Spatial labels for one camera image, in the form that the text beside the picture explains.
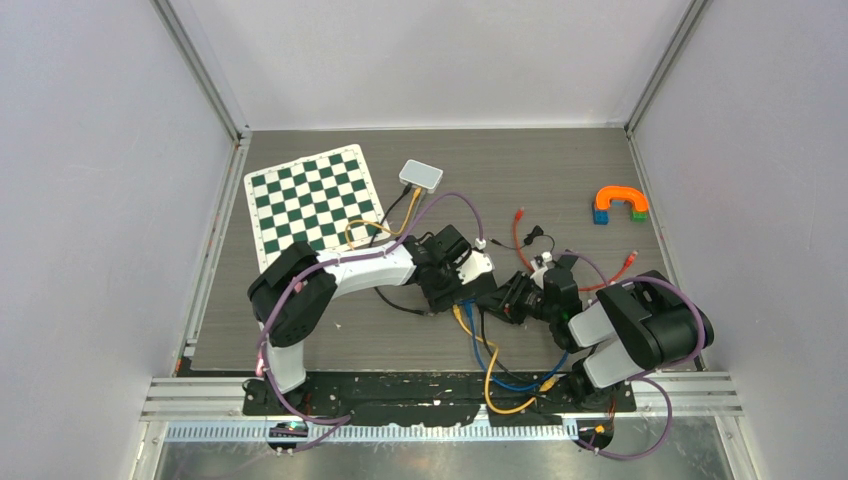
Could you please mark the blue toy block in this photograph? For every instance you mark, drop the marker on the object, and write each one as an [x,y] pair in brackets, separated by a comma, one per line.
[600,214]

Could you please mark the white router box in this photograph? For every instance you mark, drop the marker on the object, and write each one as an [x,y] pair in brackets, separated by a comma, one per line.
[420,175]

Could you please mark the black network switch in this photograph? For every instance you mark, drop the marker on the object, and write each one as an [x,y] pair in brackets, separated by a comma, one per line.
[443,300]

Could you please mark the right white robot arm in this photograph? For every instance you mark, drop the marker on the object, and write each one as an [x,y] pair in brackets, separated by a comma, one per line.
[633,327]

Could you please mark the black power adapter with cord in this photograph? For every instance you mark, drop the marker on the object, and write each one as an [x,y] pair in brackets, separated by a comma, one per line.
[536,233]

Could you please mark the orange arch toy block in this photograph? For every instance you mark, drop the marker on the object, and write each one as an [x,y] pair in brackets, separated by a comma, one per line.
[608,194]

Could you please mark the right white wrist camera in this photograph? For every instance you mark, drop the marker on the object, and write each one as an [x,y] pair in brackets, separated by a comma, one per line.
[541,261]

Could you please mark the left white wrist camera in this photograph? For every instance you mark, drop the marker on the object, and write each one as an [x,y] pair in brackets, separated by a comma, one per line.
[477,264]

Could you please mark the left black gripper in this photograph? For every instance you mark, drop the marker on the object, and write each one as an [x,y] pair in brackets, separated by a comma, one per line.
[440,300]

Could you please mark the aluminium frame rail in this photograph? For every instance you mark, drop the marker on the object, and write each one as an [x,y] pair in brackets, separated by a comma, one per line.
[690,393]

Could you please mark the green white chessboard mat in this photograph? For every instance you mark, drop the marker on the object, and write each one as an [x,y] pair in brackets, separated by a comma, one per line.
[328,200]

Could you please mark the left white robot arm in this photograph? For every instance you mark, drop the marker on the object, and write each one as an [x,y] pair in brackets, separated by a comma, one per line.
[291,295]

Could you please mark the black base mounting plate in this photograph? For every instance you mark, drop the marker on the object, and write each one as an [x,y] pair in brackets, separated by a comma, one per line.
[442,399]

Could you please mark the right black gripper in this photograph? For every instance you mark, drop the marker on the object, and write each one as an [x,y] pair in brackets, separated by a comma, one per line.
[504,301]

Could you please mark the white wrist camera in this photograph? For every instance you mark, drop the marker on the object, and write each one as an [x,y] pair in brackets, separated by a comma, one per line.
[541,261]
[477,264]

